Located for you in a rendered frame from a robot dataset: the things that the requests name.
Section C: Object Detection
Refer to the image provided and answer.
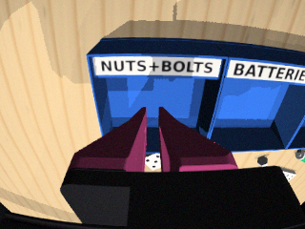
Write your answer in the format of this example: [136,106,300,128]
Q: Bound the white domino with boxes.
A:
[281,168,296,181]
[145,154,161,170]

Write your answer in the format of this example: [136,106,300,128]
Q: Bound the green aa battery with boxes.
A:
[295,150,305,162]

